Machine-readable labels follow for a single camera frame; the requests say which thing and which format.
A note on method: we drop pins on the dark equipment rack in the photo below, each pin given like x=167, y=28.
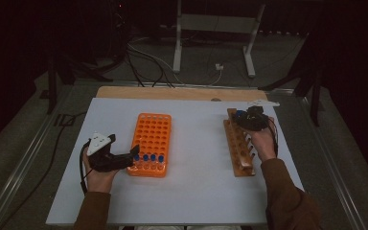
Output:
x=119, y=28

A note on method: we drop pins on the person's left hand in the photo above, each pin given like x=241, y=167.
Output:
x=99, y=182

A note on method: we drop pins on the orange plastic test tube rack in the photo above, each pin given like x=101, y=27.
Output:
x=153, y=134

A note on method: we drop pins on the white plug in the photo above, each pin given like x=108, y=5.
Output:
x=219, y=66

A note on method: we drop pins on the wooden test tube rack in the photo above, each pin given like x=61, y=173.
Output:
x=239, y=153

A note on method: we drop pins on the aluminium frame rail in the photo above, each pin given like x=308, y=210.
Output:
x=335, y=179
x=22, y=166

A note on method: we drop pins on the black stand legs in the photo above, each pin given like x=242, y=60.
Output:
x=51, y=86
x=314, y=96

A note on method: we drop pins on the person's right hand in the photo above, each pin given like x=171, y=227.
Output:
x=263, y=143

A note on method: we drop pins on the blue-capped test tube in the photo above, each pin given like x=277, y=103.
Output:
x=161, y=158
x=153, y=157
x=240, y=112
x=145, y=157
x=136, y=157

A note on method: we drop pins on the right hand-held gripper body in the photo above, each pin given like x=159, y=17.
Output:
x=255, y=119

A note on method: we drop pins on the grey metal stand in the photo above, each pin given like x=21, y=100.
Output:
x=217, y=23

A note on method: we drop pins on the white table board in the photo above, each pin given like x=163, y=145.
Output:
x=198, y=159

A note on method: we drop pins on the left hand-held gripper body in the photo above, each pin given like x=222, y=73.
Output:
x=97, y=143

